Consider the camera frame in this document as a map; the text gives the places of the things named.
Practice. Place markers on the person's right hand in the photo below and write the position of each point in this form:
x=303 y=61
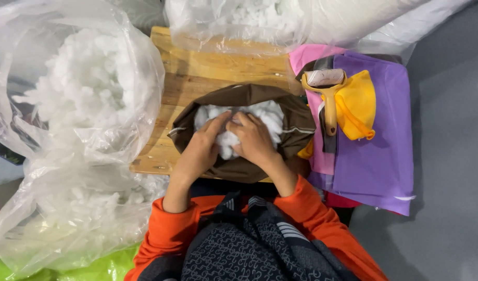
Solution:
x=254 y=142

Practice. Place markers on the person's left hand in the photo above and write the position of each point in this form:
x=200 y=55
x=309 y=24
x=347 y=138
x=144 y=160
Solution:
x=198 y=154

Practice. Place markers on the person's right fingers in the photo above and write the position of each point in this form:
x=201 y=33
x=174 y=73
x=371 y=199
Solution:
x=239 y=123

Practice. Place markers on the person's left fingers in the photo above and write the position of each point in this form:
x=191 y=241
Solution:
x=219 y=121

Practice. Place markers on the white fibre stuffing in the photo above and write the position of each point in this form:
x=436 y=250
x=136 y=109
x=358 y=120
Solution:
x=268 y=115

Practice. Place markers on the wooden stool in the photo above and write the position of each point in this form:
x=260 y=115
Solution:
x=200 y=74

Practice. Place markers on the brown fabric pillow cover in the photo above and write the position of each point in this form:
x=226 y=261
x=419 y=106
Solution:
x=297 y=125

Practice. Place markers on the yellow lint roller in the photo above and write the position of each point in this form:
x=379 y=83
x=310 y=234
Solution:
x=329 y=97

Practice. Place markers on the pink fabric cover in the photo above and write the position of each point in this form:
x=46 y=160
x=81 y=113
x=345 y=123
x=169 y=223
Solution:
x=313 y=58

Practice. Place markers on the clear plastic bag of stuffing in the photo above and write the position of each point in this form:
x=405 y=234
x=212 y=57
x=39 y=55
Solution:
x=262 y=19

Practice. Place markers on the yellow fabric cover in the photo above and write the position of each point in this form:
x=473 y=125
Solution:
x=356 y=105

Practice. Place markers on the dark patterned scarf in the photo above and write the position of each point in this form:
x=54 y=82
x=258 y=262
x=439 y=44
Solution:
x=254 y=246

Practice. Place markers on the red fabric cover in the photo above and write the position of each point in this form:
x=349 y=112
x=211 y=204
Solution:
x=340 y=201

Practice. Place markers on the large clear bag of stuffing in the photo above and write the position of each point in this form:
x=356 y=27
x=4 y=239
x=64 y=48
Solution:
x=79 y=128

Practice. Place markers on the purple fabric cover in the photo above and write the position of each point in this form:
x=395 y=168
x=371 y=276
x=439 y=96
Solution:
x=379 y=171

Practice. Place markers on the green plastic bag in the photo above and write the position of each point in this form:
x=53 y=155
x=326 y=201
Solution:
x=94 y=269

